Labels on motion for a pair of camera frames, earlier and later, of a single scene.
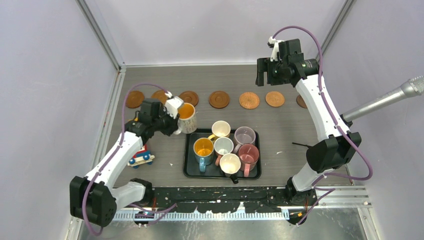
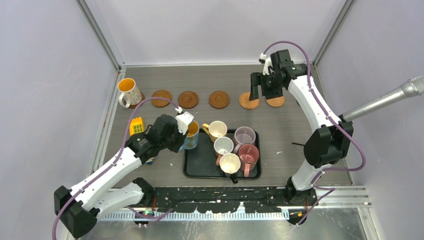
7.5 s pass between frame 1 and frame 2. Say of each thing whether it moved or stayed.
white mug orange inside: moved
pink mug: stayed
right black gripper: moved
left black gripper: moved
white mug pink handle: stayed
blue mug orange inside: moved
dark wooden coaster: stayed
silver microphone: stayed
